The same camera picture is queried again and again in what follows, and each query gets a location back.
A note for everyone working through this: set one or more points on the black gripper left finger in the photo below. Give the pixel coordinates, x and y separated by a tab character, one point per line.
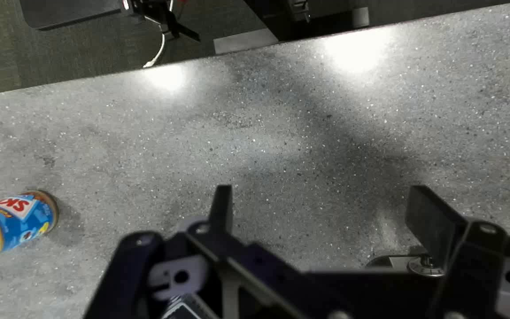
220	207

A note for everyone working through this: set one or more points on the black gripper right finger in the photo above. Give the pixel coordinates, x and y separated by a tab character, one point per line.
432	216

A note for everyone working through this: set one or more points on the black tripod stand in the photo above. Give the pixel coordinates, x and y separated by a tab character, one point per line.
161	15

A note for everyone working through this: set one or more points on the peanut butter jar blue label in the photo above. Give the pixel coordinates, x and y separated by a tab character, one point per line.
16	224

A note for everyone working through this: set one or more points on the black equipment base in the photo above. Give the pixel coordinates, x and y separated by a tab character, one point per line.
301	19

